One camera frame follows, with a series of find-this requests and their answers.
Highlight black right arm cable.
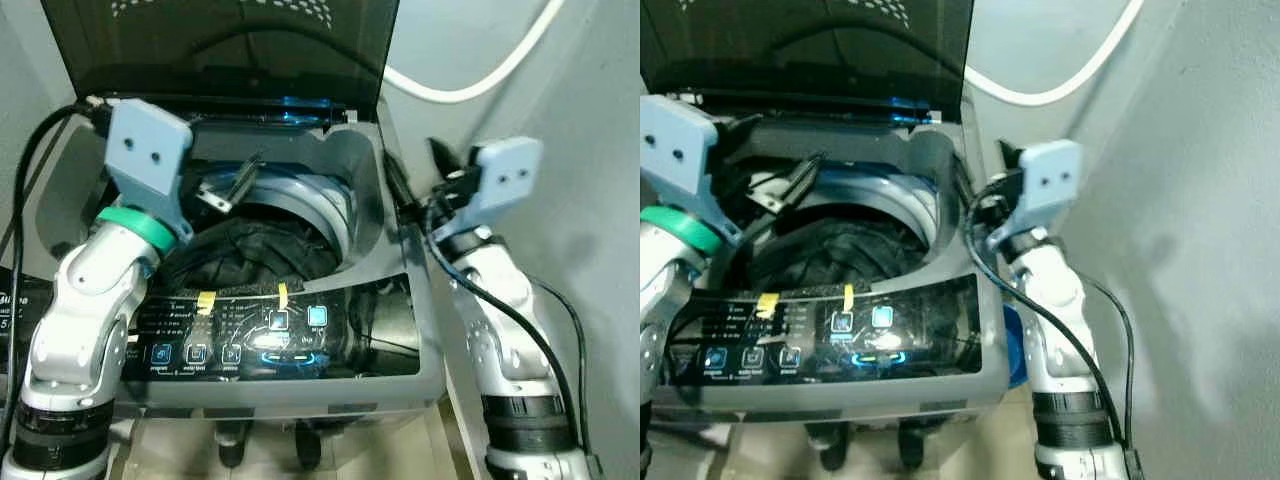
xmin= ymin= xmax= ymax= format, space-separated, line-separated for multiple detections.
xmin=422 ymin=195 xmax=593 ymax=473
xmin=966 ymin=180 xmax=1136 ymax=476

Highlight blue plastic basin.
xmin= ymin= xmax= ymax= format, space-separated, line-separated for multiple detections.
xmin=1003 ymin=305 xmax=1031 ymax=389

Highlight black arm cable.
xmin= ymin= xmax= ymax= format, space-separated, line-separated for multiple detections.
xmin=0 ymin=98 xmax=111 ymax=446
xmin=422 ymin=195 xmax=593 ymax=473
xmin=966 ymin=180 xmax=1136 ymax=476

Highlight grey washer drum rim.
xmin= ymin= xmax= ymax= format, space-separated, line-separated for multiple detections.
xmin=760 ymin=163 xmax=937 ymax=273
xmin=190 ymin=160 xmax=359 ymax=291

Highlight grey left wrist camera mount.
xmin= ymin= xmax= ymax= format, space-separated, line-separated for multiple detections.
xmin=640 ymin=95 xmax=723 ymax=237
xmin=105 ymin=97 xmax=194 ymax=241

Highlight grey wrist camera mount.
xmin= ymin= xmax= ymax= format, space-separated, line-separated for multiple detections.
xmin=988 ymin=140 xmax=1084 ymax=251
xmin=105 ymin=97 xmax=194 ymax=241
xmin=640 ymin=95 xmax=723 ymax=237
xmin=468 ymin=137 xmax=544 ymax=239

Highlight black clothes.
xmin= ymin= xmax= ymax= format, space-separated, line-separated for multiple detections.
xmin=745 ymin=215 xmax=921 ymax=293
xmin=165 ymin=215 xmax=341 ymax=297

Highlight black robot right foot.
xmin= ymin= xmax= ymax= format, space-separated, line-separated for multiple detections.
xmin=294 ymin=420 xmax=327 ymax=472
xmin=898 ymin=420 xmax=934 ymax=471

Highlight white water hose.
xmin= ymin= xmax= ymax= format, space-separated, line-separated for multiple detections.
xmin=964 ymin=0 xmax=1144 ymax=108
xmin=384 ymin=0 xmax=567 ymax=105

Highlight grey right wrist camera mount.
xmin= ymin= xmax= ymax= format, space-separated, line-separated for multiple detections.
xmin=468 ymin=137 xmax=544 ymax=239
xmin=988 ymin=140 xmax=1084 ymax=251

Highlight dark tinted washer lid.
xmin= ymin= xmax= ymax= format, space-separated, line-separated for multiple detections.
xmin=40 ymin=0 xmax=401 ymax=127
xmin=640 ymin=0 xmax=976 ymax=126

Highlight black robot foot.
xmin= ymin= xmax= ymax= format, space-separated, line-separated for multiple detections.
xmin=806 ymin=420 xmax=843 ymax=471
xmin=898 ymin=420 xmax=934 ymax=471
xmin=294 ymin=420 xmax=327 ymax=472
xmin=215 ymin=420 xmax=252 ymax=471

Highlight black glossy washer control panel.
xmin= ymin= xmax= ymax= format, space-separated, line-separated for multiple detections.
xmin=665 ymin=275 xmax=986 ymax=387
xmin=130 ymin=275 xmax=421 ymax=384

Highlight black robot left foot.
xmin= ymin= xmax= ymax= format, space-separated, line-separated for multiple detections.
xmin=806 ymin=420 xmax=843 ymax=471
xmin=215 ymin=420 xmax=252 ymax=471

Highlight black appliance with white print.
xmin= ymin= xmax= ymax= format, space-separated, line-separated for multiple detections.
xmin=0 ymin=265 xmax=51 ymax=373

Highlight grey top-load washing machine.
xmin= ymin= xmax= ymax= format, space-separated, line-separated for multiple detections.
xmin=640 ymin=95 xmax=1011 ymax=421
xmin=20 ymin=95 xmax=447 ymax=421

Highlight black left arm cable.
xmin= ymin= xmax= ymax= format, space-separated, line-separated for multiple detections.
xmin=0 ymin=98 xmax=111 ymax=446

